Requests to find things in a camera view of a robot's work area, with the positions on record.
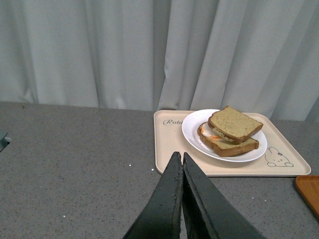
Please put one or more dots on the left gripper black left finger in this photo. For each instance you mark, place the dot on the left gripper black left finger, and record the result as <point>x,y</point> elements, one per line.
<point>160,218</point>

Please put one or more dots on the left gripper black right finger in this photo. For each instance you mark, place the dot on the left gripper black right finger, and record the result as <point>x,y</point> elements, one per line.
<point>207,213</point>

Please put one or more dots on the white round plate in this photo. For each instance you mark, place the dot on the white round plate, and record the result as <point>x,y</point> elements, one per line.
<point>191,124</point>

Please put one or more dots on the bread slice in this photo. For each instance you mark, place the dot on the bread slice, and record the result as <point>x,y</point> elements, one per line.
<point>231,149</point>
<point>232,125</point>

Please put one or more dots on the fried egg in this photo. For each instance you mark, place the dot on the fried egg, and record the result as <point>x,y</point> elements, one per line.
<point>206,134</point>

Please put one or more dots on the pink rabbit tray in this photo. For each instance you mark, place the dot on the pink rabbit tray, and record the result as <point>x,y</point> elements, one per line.
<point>280,158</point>

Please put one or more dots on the brown wooden tray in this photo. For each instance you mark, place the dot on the brown wooden tray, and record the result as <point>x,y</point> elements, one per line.
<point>308,187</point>

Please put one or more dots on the grey curtain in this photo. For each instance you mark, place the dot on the grey curtain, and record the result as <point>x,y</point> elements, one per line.
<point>259,56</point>

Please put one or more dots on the grey-green object at table edge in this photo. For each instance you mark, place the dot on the grey-green object at table edge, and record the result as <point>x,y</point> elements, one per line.
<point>4,140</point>

